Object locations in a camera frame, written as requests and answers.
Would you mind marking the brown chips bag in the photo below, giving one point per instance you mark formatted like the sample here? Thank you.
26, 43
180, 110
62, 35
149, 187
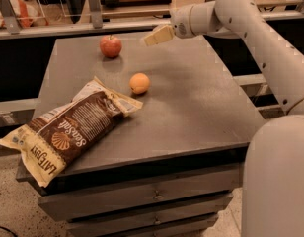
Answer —
50, 142

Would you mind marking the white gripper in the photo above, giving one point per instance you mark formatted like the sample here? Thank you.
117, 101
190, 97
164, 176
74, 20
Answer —
180, 23

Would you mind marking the orange white plastic bag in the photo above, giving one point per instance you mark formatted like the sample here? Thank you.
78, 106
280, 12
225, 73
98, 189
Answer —
27, 15

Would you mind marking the red apple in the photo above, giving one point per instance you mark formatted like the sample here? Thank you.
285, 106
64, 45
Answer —
110, 46

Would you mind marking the grey drawer cabinet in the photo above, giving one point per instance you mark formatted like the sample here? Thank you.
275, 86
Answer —
170, 167

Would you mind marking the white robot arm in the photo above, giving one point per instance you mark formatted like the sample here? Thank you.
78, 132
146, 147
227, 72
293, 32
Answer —
273, 172

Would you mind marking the orange fruit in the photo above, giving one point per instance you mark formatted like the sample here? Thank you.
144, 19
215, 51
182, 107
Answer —
139, 83

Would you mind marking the black wooden handled tool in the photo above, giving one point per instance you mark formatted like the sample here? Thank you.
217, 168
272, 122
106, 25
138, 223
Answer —
123, 3

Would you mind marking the grey metal railing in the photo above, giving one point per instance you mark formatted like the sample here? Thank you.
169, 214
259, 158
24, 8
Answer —
77, 17

